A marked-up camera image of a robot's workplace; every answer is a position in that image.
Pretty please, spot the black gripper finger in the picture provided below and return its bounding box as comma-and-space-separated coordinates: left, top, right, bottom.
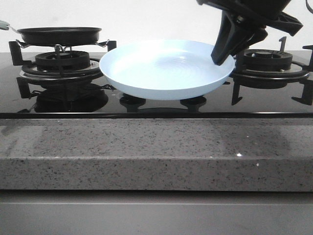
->
231, 28, 268, 56
211, 10, 261, 66

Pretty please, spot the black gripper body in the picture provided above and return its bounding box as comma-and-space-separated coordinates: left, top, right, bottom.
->
197, 0, 303, 36

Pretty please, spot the light blue plate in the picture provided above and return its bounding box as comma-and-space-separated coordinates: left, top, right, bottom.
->
99, 40, 235, 100

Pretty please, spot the black frying pan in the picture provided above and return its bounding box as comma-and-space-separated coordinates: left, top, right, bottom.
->
15, 26, 102, 47

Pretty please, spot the right black burner head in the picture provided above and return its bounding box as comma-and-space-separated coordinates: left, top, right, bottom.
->
243, 49, 293, 67

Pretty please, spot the black burner head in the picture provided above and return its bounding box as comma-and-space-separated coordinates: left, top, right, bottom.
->
243, 49, 293, 67
35, 50, 90, 71

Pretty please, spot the right black pan support grate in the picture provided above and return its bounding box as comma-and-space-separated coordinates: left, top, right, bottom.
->
230, 36, 313, 105

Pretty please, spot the black pan support grate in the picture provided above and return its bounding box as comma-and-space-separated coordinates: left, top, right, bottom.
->
230, 36, 313, 105
9, 41, 103, 98

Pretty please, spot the left black burner head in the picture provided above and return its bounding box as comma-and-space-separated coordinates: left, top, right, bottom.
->
35, 50, 90, 71

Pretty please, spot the black glass gas cooktop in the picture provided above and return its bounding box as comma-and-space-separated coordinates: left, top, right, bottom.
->
0, 53, 313, 119

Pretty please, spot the left black pan support grate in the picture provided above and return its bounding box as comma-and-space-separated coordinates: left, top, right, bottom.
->
9, 41, 103, 98

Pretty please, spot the grey cabinet front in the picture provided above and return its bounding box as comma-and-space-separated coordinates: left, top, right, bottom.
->
0, 191, 313, 235

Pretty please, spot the small wire pan support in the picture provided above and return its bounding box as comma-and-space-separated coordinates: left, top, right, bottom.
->
15, 39, 110, 51

